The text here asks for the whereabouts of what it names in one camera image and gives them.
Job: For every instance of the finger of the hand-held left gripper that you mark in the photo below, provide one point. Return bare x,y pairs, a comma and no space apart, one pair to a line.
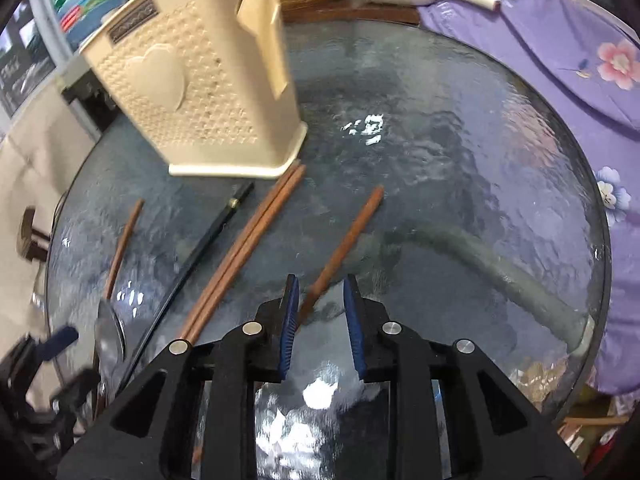
75,385
60,341

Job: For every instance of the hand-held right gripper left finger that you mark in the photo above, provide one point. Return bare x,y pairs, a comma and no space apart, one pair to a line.
290,332

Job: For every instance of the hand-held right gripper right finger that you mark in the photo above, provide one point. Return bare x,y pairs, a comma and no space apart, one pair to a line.
354,332

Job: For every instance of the metal spoon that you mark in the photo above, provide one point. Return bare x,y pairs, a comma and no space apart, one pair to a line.
107,332

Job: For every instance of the black chopstick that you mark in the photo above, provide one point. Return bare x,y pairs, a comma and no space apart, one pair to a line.
210,240

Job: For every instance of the cream perforated utensil holder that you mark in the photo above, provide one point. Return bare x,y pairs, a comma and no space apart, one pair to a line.
200,85

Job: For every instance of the dark wooden stool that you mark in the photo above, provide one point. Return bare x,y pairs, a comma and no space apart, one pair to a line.
30,240

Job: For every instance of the water dispenser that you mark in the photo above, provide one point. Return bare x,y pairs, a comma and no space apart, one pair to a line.
95,105

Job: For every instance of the wooden counter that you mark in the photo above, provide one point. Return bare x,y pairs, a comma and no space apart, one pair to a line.
350,12

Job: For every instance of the purple floral cloth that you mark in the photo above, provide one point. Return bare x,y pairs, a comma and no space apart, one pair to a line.
550,60

